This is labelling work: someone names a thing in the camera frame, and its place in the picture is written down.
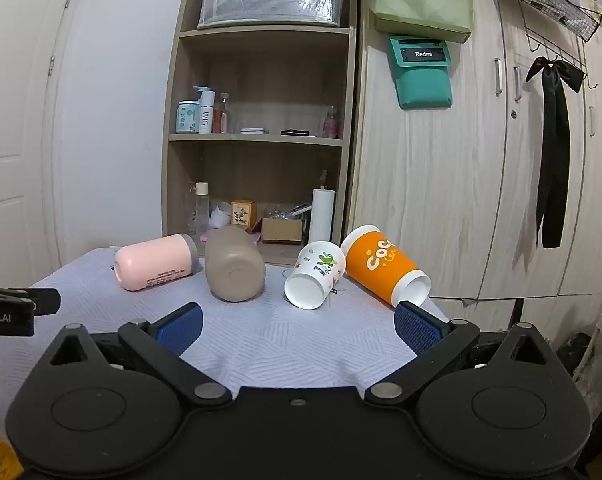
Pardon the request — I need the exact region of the black wire hook rack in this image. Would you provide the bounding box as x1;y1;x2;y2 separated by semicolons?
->
518;0;598;92

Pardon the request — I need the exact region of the teal padded pouch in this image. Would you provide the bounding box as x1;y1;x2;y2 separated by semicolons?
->
386;35;454;110

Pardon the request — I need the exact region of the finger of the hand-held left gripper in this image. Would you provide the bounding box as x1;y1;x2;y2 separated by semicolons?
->
0;284;62;317

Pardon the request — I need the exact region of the small wooden floral box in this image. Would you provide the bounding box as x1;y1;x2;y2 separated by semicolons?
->
231;200;258;230

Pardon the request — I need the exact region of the clear bottle with beige cap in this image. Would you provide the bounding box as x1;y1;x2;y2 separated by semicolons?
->
193;182;211;237

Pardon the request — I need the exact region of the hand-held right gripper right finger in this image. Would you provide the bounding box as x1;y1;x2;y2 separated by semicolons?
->
365;301;557;407

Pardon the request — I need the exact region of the wooden open shelf unit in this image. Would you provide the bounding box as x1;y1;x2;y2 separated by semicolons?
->
161;0;359;267

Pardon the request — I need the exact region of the taupe cup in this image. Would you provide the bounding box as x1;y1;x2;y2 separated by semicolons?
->
204;225;267;303

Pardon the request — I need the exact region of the clear bottle with orange liquid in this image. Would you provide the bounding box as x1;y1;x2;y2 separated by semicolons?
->
213;92;230;134

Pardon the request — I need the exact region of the small pink bottle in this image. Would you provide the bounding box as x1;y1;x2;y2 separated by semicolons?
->
323;105;340;139

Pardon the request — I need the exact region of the pale patterned tablecloth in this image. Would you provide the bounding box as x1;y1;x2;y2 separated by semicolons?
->
0;246;452;413

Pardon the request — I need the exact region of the white paper towel roll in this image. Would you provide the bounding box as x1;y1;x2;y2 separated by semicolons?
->
308;187;336;244

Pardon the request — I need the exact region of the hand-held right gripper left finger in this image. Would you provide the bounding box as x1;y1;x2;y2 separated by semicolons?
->
43;302;233;407

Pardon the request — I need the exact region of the crumpled white paper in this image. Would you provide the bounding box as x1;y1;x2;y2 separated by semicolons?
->
209;203;232;229

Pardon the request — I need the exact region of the light wooden wardrobe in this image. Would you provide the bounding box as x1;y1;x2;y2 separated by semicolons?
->
348;0;602;313

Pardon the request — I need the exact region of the white floral paper cup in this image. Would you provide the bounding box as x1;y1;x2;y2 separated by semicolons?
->
284;241;347;310

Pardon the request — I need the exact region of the white pump bottle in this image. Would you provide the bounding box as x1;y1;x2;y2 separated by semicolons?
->
192;86;216;134

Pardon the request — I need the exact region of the small cardboard box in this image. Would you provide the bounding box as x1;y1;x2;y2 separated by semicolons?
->
261;216;303;245

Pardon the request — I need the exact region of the light green padded bag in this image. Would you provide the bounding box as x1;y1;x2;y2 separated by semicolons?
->
368;0;474;44

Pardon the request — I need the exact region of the orange paper cup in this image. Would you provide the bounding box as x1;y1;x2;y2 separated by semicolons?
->
340;224;432;308

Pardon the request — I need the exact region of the pink cup with grey lid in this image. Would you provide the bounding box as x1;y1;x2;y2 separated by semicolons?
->
113;233;203;292

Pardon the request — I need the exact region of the white door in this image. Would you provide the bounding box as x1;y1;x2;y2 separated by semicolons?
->
0;0;89;281

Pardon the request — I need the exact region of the black wire basket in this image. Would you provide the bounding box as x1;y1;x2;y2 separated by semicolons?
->
485;0;602;43

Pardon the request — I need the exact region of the white jar with teal label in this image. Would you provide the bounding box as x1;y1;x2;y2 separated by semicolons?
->
176;101;201;134

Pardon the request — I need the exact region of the black ribbon bow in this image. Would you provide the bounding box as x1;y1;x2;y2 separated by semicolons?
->
525;56;586;250

